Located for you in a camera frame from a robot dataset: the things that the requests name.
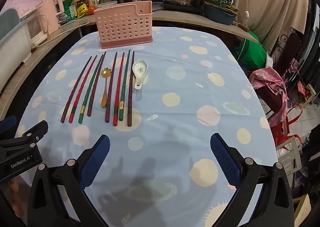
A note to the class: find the beige curtain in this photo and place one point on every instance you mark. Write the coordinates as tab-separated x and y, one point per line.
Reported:
275	4

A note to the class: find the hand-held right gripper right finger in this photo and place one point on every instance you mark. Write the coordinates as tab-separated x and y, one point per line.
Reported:
225	159

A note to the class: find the dark brown chopstick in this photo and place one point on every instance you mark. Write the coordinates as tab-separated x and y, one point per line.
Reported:
131	89

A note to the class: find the stacked bowls with greens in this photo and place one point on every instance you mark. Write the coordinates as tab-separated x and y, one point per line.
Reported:
217	16

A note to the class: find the red chopstick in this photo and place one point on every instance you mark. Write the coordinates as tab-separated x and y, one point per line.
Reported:
119	89
83	90

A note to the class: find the dark chair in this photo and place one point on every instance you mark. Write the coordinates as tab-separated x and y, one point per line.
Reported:
291	49

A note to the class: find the white wooden frame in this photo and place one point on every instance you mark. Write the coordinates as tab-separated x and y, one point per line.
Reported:
291	154

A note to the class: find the white bin with teal lid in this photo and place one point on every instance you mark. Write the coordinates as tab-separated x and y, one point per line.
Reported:
11	39

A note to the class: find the red tomato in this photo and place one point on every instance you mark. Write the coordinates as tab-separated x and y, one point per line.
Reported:
92	9

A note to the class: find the grey countertop board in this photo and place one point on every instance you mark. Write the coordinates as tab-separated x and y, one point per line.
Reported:
180	18

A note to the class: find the yellow snack packet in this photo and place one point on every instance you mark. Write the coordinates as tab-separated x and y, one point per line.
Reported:
82	10

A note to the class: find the pink floral cloth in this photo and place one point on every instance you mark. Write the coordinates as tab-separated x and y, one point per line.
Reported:
272	79

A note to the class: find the green bag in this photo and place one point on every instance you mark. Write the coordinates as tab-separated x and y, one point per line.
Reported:
252	51

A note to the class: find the white ceramic spoon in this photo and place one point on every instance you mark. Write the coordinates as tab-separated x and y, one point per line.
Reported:
139	69

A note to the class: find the blue polka dot tablecloth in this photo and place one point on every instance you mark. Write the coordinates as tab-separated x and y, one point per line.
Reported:
175	106

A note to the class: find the green can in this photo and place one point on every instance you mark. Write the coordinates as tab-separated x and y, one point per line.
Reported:
68	7

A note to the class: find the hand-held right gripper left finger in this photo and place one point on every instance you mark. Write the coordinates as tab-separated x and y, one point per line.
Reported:
96	162

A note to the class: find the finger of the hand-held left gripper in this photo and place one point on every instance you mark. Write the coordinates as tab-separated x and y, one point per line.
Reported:
30	135
7	124

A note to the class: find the pink perforated utensil holder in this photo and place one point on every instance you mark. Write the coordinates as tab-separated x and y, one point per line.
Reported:
120	26

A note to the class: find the wood grain side table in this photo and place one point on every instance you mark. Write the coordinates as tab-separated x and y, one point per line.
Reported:
27	66

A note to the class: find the gold flower spoon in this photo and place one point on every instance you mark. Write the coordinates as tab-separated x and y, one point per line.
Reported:
105	72

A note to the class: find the wooden crate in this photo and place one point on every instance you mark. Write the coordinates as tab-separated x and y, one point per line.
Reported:
303	207

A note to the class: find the clear container with teal lid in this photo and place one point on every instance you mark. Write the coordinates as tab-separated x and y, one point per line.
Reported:
107	4

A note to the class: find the black induction cooker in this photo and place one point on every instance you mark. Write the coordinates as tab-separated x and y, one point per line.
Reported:
180	8

